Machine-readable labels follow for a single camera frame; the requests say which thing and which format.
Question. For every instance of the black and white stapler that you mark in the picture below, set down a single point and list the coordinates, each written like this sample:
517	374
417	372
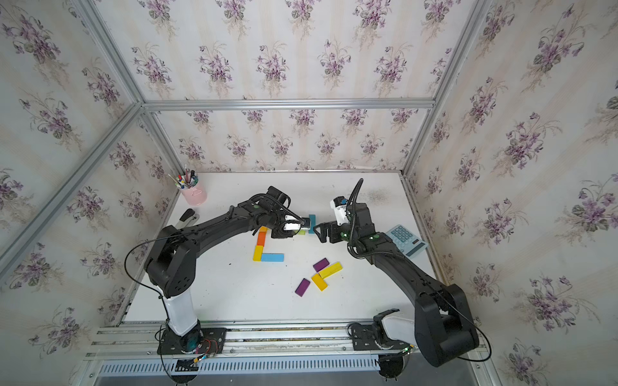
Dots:
188	219

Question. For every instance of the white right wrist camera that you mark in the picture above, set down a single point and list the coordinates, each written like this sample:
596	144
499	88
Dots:
339	206

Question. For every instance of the small purple block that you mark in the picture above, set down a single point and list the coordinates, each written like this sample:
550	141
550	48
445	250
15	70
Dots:
321	265

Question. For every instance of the pink metal pen bucket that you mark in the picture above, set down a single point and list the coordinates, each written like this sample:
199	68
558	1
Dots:
194	196

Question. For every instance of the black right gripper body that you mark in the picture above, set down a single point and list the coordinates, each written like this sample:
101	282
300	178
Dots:
349	234

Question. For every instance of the purple wooden block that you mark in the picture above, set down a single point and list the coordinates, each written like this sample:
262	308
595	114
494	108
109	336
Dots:
302	287

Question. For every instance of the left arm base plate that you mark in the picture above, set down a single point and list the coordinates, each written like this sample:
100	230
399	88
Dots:
192	341

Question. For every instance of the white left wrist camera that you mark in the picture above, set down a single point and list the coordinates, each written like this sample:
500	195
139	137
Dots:
292	226

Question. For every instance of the teal wooden block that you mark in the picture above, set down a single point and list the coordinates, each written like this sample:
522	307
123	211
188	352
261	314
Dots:
312	218

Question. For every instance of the lemon yellow block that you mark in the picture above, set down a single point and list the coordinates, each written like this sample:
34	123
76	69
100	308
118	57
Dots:
330	270

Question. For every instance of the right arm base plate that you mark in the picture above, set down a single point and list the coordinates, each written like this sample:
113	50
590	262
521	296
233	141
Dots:
366	337

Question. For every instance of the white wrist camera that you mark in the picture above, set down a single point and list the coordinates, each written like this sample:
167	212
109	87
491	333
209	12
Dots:
292	226
339	206

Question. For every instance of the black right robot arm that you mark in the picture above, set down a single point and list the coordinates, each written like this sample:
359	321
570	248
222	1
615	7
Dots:
442	327

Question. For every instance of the aluminium front rail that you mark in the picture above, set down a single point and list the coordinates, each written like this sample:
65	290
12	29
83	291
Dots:
232	340

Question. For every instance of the light blue calculator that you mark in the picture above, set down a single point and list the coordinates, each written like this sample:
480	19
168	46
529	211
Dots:
409	244

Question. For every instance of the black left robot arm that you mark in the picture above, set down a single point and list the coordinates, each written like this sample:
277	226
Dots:
171	263

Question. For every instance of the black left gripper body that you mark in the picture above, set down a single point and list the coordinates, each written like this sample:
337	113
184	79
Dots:
277	229

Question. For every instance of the light blue wooden block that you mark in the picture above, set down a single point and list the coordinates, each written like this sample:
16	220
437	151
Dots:
272	257

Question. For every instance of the orange wooden block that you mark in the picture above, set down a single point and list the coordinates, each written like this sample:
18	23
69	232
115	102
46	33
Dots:
262	235

